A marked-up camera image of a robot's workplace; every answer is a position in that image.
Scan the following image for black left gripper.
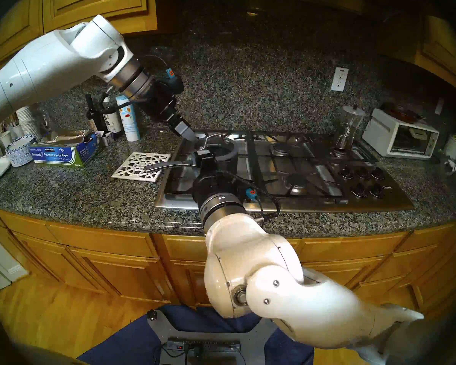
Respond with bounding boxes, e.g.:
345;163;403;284
138;78;199;142

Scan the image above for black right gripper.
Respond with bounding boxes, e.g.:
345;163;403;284
192;149;244;208

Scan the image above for grey pot lid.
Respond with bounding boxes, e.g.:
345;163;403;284
196;133;239;162

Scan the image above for dark grey saucepan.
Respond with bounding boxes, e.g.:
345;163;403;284
144;134;240;173

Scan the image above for black cast iron stove grate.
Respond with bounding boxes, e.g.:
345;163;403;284
165;132;260;197
246;132;340;198

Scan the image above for small black stove grate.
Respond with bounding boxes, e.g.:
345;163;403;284
329;139;379;166

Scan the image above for white canister with leaf print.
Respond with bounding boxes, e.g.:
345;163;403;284
116;95;141;142

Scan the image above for white ornate metal trivet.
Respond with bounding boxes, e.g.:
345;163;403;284
111;152;171;183

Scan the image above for dark wine bottle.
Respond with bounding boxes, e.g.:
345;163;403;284
85;94;104;132

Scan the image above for blue foil sheet box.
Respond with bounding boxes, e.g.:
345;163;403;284
31;129;103;168

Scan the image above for stainless steel gas cooktop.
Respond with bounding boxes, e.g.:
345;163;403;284
154;130;415;213

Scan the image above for wooden lower cabinets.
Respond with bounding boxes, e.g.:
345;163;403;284
0;205;456;316

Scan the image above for clear wine glass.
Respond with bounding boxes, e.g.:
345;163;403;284
33;109;53;133

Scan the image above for glass blender jar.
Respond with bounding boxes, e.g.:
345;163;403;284
333;105;367;152

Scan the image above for wooden upper cabinet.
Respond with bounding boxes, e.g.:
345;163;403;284
0;0;158;81
376;13;456;99

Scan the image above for stack of white cups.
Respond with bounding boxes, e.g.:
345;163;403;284
16;106;41;139

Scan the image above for blue patterned bowl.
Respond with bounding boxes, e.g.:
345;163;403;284
6;135;37;167

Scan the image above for white toaster oven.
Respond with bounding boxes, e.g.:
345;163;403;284
362;108;440;160

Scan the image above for grey power strip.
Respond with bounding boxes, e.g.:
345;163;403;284
166;339;242;354

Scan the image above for dark blue cloth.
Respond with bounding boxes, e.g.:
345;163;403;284
76;305;316;365

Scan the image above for red frying pan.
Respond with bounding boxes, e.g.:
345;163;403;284
381;101;423;124

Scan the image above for white panelled door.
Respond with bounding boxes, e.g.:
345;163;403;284
0;225;30;297

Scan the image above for black cable with blue connector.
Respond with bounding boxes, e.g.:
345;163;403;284
99;55;175;114

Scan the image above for black braided cable blue connector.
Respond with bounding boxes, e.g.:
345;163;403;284
228;171;281;221

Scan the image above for white wall outlet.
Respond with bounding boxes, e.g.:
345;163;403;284
330;67;349;92

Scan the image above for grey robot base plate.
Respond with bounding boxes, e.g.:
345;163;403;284
146;309;282;365

